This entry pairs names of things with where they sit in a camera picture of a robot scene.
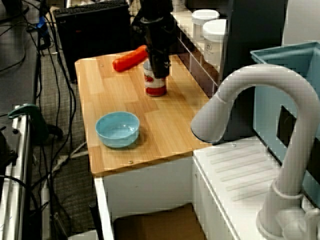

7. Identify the white toy sink basin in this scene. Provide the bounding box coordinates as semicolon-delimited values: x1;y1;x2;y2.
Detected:
93;136;320;240

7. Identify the black upright kitchen panel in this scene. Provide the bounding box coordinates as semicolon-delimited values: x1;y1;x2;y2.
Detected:
219;0;288;145

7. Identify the white metal camera stand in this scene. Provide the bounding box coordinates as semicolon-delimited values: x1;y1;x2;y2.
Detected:
0;106;35;240

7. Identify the black keyboard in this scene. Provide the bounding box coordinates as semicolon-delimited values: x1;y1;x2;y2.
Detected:
54;5;93;18

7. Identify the orange toy sausage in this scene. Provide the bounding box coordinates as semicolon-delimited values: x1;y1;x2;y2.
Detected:
112;45;148;73

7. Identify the green clamp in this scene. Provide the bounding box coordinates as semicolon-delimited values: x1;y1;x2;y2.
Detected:
7;103;50;145

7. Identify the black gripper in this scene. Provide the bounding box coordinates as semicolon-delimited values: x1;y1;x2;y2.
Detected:
144;19;176;79

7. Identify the teal plastic bin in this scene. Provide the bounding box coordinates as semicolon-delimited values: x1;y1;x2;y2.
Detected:
249;41;320;210

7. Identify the toy tomato can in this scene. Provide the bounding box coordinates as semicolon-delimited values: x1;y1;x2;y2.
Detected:
143;61;168;97

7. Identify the dark tile backsplash panel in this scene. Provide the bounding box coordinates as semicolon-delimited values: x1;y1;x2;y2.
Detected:
172;32;221;98

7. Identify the long black floor cable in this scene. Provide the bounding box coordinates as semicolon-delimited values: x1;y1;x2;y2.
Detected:
48;9;78;176

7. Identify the cream shelf ledge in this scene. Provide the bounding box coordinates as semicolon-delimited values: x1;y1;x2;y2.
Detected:
169;11;226;76

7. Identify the blue tape piece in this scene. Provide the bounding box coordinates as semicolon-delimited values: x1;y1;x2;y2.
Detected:
36;16;50;36

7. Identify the white lidded jar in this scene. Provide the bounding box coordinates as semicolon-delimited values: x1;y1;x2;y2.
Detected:
202;19;227;67
191;9;220;41

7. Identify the grey toy faucet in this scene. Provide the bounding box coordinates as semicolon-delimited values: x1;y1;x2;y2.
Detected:
190;63;320;240

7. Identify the light blue bowl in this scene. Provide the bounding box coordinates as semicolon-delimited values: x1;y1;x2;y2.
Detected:
95;111;140;149

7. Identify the black device on stand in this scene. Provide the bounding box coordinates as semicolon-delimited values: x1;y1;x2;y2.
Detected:
0;128;19;173

